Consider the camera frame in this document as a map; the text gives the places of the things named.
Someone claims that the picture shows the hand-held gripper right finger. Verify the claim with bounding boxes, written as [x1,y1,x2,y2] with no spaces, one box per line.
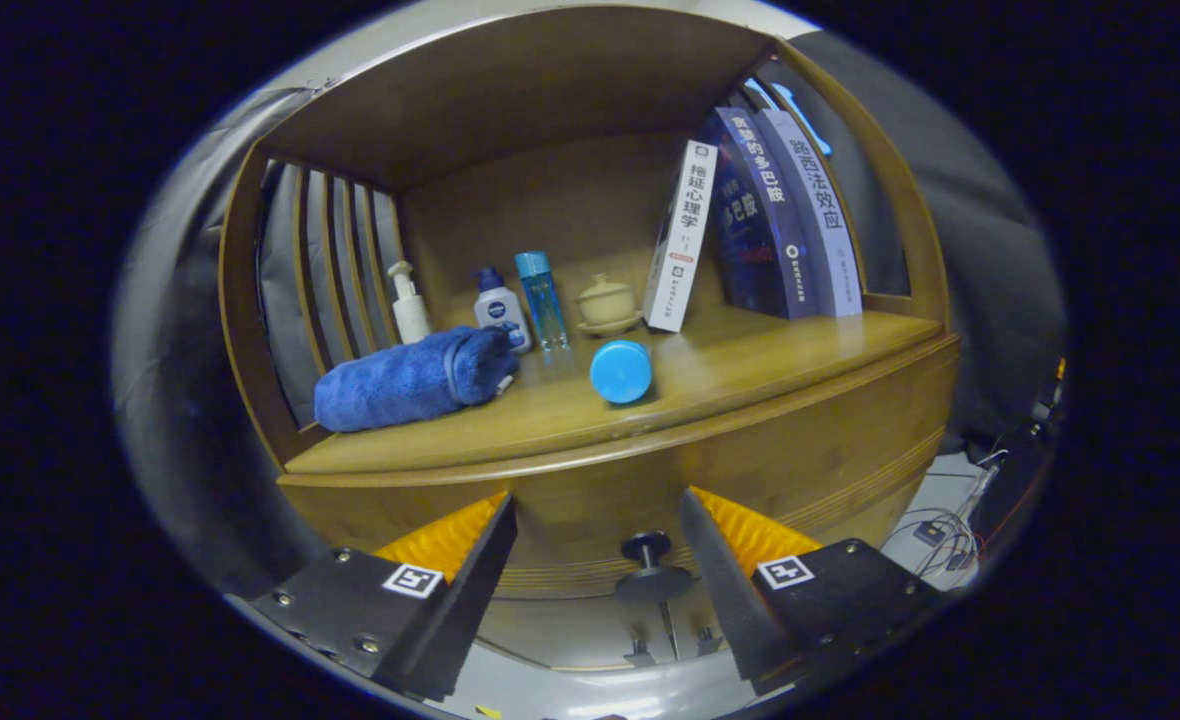
[678,486,951,698]

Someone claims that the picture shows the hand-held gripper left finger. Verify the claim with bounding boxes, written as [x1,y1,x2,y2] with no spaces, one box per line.
[250,490,519,703]

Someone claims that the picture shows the blue and white cream tube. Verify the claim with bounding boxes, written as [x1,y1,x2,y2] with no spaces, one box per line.
[590,339,654,405]

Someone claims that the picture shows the wooden cabinet door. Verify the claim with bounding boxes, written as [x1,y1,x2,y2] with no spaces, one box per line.
[475,598,676,669]
[668,598,746,659]

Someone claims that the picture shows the wooden countertop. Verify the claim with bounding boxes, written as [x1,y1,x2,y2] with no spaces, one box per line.
[285,305,951,476]

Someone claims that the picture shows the wooden cabinet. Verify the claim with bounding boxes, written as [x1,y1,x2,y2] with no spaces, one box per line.
[218,5,963,671]

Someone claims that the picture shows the folded blue towel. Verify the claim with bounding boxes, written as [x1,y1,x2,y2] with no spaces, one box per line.
[313,325,519,433]

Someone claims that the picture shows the white pump bottle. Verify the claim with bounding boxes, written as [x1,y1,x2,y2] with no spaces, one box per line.
[387,261,433,345]

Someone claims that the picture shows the white bottle with blue cap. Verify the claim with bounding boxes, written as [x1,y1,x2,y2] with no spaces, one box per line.
[473,267,534,353]

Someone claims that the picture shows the clear blue bottle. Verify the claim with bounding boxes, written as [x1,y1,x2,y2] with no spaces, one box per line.
[514,251,570,351]

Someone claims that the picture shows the beige lidded teacup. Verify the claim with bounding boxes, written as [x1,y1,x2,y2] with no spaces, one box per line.
[576,273,644,337]

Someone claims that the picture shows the white book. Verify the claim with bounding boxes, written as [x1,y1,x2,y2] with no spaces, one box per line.
[643,140,719,333]

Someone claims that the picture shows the dark blue book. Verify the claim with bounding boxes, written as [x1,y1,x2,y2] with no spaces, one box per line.
[705,107,821,321]

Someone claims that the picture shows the dark equipment with orange tip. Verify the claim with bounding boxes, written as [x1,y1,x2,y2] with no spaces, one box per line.
[1025,358,1066,441]

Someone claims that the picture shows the lavender book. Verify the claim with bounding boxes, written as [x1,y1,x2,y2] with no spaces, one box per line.
[755,108,864,318]

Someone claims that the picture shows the black backdrop cloth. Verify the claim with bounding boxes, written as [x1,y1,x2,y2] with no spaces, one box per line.
[115,30,1066,601]

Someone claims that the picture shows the tangle of cables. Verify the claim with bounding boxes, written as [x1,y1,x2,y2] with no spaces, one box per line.
[885,450,1001,581]

